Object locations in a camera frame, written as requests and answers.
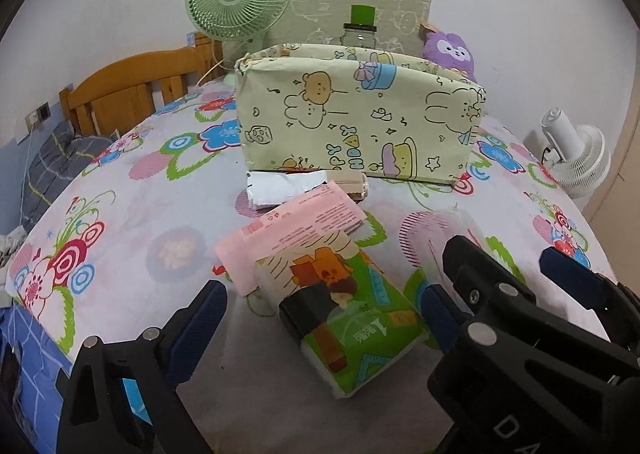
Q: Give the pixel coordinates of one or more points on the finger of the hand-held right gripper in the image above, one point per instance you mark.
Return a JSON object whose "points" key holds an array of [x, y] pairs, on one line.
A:
{"points": [[475, 274], [570, 269]]}

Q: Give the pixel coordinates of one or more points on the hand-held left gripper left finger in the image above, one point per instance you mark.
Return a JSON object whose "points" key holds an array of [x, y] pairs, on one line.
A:
{"points": [[195, 329]]}

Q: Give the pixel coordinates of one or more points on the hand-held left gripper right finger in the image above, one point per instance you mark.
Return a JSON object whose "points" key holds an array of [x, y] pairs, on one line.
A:
{"points": [[440, 316]]}

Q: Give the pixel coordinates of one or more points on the clear plastic packet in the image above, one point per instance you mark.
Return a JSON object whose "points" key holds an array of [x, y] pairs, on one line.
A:
{"points": [[457, 224]]}

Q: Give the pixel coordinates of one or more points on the green tissue pack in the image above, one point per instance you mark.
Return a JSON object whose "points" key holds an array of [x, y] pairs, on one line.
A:
{"points": [[360, 334]]}

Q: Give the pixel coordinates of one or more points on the pink packet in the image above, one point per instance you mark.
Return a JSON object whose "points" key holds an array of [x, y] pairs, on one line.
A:
{"points": [[280, 234]]}

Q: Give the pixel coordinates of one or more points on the beige packet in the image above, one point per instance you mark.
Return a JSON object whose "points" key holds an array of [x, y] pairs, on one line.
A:
{"points": [[350, 184]]}

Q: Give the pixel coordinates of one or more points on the silver foil packet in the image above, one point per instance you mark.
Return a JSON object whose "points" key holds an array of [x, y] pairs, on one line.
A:
{"points": [[280, 186]]}

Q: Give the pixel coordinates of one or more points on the cartoon print storage box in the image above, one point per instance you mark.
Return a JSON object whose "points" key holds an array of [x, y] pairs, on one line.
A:
{"points": [[325, 134]]}

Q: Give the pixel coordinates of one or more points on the beige door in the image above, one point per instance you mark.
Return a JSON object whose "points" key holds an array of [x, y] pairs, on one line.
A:
{"points": [[625, 184]]}

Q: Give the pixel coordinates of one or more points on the white standing fan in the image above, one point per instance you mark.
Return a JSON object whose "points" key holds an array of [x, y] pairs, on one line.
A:
{"points": [[585, 159]]}

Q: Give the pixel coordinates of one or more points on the blue bed sheet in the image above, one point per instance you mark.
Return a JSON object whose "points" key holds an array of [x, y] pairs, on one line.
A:
{"points": [[35, 349]]}

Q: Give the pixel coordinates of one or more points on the white crumpled cloth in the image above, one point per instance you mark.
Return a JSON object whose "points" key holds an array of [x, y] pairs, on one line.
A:
{"points": [[10, 249]]}

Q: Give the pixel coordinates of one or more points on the grey plaid pillow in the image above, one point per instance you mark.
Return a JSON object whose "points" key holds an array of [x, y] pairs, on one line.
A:
{"points": [[50, 159]]}

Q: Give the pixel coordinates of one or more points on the purple plush bunny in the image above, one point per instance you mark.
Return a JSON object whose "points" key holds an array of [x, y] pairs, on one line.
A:
{"points": [[450, 52]]}

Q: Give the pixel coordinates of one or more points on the wooden headboard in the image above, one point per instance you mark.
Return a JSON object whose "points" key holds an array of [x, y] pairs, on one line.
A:
{"points": [[125, 79]]}

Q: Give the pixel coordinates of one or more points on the glass jar with green lid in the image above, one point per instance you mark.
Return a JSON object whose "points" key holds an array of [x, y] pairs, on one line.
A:
{"points": [[360, 34]]}

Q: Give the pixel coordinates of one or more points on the wall socket panel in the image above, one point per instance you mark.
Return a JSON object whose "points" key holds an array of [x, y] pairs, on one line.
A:
{"points": [[37, 115]]}

